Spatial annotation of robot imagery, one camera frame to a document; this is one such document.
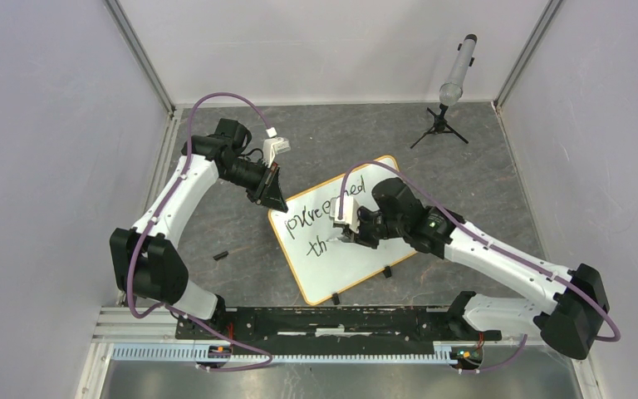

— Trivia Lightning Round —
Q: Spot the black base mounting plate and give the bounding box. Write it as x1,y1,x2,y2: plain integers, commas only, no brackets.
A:
175,306,502,357

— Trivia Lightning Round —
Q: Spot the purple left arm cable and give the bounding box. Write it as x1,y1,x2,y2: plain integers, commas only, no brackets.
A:
126,92,274,373

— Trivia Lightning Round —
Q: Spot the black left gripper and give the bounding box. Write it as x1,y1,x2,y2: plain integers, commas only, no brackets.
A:
221,158,288,214

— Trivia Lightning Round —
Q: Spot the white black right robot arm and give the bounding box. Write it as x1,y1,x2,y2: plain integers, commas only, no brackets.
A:
330,178,610,360

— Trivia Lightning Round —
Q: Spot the black marker cap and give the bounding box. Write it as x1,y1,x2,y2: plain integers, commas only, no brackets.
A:
213,251,229,261

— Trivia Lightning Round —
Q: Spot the silver microphone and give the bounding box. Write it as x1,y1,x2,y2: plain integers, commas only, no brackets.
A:
439,33,478,106

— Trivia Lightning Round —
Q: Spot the white toothed cable rail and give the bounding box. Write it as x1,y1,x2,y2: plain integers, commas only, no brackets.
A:
110,343,480,367

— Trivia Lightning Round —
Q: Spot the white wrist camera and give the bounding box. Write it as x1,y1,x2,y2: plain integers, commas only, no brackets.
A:
263,127,291,166
329,195,360,233

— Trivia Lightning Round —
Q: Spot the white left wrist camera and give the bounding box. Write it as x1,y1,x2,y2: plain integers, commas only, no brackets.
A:
263,127,291,166

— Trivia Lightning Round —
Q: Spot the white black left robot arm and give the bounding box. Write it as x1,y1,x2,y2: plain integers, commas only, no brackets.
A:
110,118,290,339

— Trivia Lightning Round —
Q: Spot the black microphone tripod stand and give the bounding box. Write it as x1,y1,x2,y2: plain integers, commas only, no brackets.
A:
410,104,469,149

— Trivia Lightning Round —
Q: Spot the grey whiteboard wire stand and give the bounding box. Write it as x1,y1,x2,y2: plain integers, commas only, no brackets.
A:
328,266,393,306

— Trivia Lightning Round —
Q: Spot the white whiteboard with yellow frame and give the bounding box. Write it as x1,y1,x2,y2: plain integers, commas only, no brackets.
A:
268,175,416,305

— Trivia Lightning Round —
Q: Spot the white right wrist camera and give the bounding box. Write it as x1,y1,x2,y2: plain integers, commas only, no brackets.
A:
329,195,360,233

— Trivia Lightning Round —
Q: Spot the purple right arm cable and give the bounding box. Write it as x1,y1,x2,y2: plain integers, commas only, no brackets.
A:
338,160,623,376

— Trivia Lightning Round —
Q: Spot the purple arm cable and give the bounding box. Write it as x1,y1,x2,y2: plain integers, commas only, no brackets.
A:
126,92,274,373
338,160,623,376

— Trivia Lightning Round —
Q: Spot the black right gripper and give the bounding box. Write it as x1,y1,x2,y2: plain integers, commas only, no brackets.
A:
342,205,406,249

